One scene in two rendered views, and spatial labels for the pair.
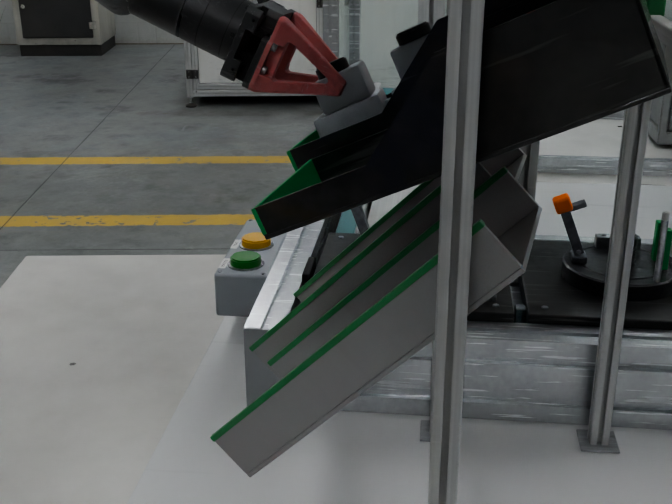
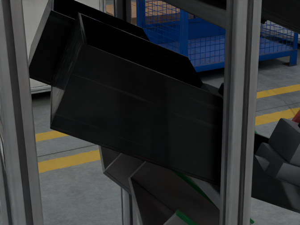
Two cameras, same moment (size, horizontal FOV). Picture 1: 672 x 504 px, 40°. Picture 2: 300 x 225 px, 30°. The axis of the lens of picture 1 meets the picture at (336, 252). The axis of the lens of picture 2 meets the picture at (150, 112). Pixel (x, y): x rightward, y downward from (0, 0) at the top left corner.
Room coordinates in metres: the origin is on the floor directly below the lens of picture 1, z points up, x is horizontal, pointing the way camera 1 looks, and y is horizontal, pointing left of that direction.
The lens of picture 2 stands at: (1.20, -0.35, 1.47)
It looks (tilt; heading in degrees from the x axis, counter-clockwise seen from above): 21 degrees down; 155
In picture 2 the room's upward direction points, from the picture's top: 1 degrees counter-clockwise
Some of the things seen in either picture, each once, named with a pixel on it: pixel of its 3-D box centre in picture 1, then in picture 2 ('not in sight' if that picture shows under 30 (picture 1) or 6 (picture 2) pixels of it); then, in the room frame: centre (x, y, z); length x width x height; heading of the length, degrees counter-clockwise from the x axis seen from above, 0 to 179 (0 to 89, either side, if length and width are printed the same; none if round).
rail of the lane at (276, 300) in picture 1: (319, 230); not in sight; (1.36, 0.03, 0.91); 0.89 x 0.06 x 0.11; 173
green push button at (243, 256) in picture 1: (245, 262); not in sight; (1.10, 0.12, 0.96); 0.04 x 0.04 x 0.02
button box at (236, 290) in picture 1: (257, 264); not in sight; (1.17, 0.11, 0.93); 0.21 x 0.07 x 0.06; 173
